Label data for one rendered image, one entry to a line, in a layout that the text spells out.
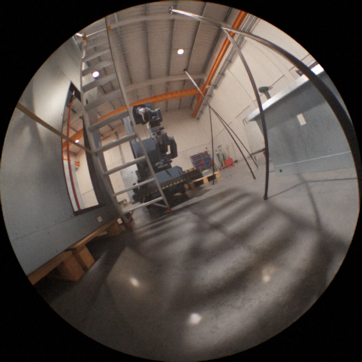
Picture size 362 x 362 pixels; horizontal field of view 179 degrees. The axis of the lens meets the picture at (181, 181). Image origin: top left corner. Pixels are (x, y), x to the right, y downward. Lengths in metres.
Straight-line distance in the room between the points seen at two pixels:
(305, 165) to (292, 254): 0.80
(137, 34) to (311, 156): 8.19
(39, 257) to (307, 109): 1.83
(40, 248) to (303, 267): 1.07
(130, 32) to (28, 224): 8.03
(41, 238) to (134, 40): 8.22
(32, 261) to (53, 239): 0.23
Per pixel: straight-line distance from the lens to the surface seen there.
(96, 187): 1.57
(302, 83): 1.00
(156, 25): 8.12
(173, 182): 1.45
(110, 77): 1.33
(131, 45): 8.33
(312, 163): 1.08
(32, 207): 0.88
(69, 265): 0.83
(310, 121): 1.04
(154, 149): 1.58
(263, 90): 1.37
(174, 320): 0.36
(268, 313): 0.32
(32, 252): 0.84
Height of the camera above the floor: 0.31
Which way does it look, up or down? 1 degrees down
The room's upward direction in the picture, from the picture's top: 22 degrees counter-clockwise
